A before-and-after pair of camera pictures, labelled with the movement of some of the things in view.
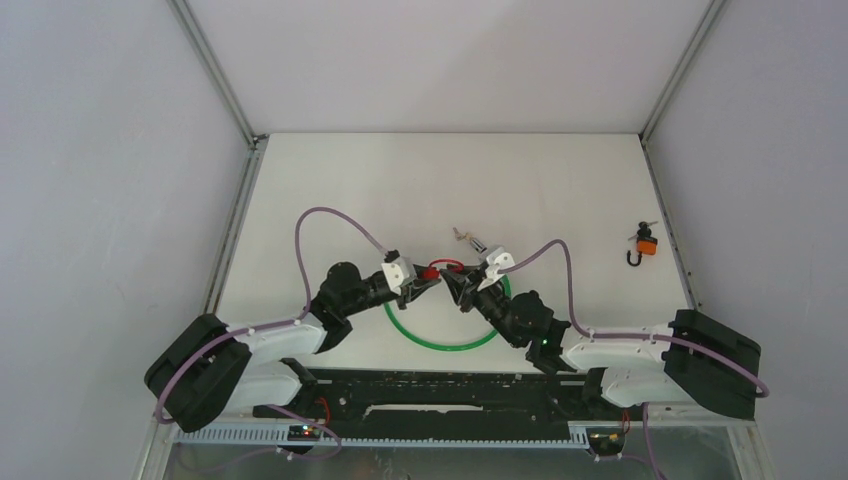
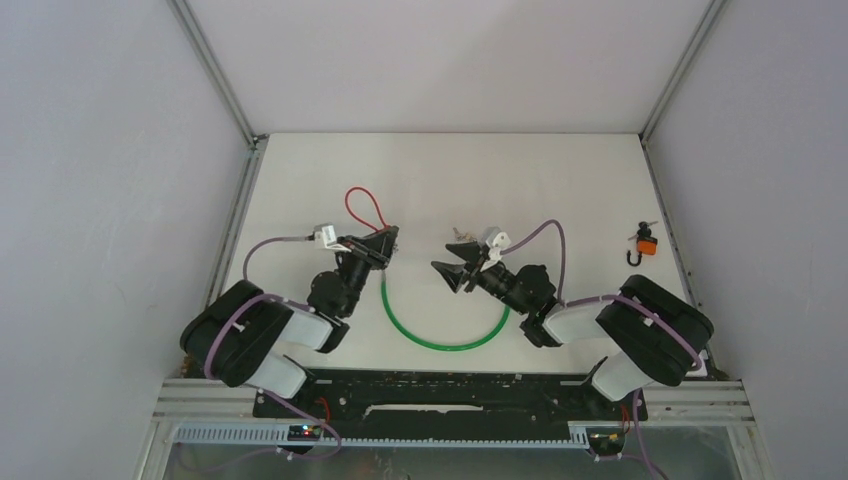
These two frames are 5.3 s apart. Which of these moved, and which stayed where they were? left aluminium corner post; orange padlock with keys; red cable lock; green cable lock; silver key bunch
Moved: red cable lock
Stayed: orange padlock with keys; green cable lock; silver key bunch; left aluminium corner post
